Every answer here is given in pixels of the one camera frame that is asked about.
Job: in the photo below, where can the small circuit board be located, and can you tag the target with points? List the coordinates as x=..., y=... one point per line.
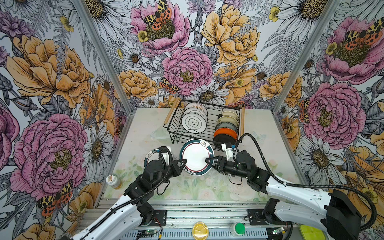
x=146, y=234

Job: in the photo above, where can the white plate line pattern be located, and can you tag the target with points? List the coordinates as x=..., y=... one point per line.
x=194, y=123

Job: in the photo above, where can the aluminium corner post left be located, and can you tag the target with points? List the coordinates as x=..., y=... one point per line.
x=98, y=43

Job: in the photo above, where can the white plate orange pattern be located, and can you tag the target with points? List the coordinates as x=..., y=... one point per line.
x=195, y=105

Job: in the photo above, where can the small white jar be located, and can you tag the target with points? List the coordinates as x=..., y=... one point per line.
x=113, y=181

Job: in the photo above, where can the white plate green rim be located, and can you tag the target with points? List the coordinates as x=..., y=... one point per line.
x=196, y=151

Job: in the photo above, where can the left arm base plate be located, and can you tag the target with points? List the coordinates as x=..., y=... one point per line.
x=159, y=218

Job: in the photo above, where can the cream small plate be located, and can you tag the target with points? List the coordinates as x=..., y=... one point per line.
x=228, y=114

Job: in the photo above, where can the black small plate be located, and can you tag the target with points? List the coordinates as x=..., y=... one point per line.
x=220, y=139

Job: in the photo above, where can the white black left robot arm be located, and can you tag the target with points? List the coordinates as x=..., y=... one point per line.
x=132, y=208

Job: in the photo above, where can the lime green button right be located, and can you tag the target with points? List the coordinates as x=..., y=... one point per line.
x=310, y=233

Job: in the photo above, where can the green round button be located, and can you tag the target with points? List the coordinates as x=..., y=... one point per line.
x=237, y=229

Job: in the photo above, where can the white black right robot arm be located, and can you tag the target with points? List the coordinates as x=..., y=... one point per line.
x=331, y=212

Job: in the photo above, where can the beige small plate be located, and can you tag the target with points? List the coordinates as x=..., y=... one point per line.
x=227, y=119

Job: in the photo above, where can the gold round button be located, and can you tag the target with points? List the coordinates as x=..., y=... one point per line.
x=200, y=231

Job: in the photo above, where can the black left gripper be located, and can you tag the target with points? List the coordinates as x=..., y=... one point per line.
x=177, y=170

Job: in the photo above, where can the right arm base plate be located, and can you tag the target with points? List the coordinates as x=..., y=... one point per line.
x=257, y=217

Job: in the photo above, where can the black wire dish rack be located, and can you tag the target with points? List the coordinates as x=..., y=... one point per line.
x=212, y=123

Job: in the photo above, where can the orange small plate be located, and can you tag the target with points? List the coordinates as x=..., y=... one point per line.
x=226, y=131

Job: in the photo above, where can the white plate blue rim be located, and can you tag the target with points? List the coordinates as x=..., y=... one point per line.
x=152, y=156

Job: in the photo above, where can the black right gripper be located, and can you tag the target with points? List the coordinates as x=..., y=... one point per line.
x=217, y=163

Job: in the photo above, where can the dark grey small plate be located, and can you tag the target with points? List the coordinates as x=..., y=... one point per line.
x=227, y=125

